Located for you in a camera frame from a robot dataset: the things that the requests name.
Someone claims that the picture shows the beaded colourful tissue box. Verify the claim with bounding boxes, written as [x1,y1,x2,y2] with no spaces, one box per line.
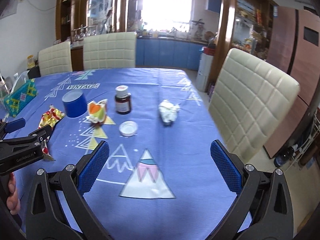
[3,79,37,117]

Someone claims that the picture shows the white water dispenser red top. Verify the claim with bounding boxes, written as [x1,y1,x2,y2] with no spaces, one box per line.
[195,47,215,92]

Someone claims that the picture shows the white plastic bottle cap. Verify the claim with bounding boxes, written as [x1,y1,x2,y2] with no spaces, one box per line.
[119,121,138,137]

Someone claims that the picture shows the wooden display cabinet left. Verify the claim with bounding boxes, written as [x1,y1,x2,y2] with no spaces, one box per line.
[55,0,129,71]

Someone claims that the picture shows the wooden display cabinet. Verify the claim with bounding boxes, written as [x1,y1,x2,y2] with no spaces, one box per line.
[205,0,277,94]
[55,0,129,71]

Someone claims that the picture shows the copper pink refrigerator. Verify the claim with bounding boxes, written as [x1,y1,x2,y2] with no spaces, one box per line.
[264,6,319,158]

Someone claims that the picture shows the blue patterned tablecloth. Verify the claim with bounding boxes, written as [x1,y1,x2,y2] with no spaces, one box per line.
[11,68,235,239]

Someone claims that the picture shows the wooden display cabinet right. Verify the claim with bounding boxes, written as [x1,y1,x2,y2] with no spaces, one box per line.
[205,0,277,94]

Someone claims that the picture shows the orange white snack pouch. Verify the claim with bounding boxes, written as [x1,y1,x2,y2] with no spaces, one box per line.
[86,99,108,124]

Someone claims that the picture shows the blue kitchen cabinets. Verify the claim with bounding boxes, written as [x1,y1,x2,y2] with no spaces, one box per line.
[136,37,204,71]

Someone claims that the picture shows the cream chair far middle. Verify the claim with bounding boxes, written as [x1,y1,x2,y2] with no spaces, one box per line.
[83,32,137,70]

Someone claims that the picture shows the cream chair far left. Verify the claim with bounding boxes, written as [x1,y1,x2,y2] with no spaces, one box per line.
[38,41,73,76]

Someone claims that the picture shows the white metal plant stand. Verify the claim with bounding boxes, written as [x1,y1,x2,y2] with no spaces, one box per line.
[285,111,319,172]

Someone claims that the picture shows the white tissue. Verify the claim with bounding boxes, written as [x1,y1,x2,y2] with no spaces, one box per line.
[158,100,180,126]

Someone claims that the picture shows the cream chair right side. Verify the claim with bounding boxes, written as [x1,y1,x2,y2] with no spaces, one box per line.
[208,48,300,162]

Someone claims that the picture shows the cream chair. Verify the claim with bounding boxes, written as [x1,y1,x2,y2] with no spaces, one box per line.
[38,41,73,76]
[208,48,300,162]
[83,32,137,70]

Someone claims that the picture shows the person's left hand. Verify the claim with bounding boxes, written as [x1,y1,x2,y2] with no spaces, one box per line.
[7,173,21,215]

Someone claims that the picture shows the brown medicine bottle white cap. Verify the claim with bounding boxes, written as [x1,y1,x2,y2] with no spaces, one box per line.
[114,85,131,114]

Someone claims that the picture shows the dark glass jug near fridge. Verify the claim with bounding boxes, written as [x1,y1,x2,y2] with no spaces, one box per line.
[274,144,298,168]

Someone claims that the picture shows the red yellow checkered snack bag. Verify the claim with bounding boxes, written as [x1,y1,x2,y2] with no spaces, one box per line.
[38,105,65,161]

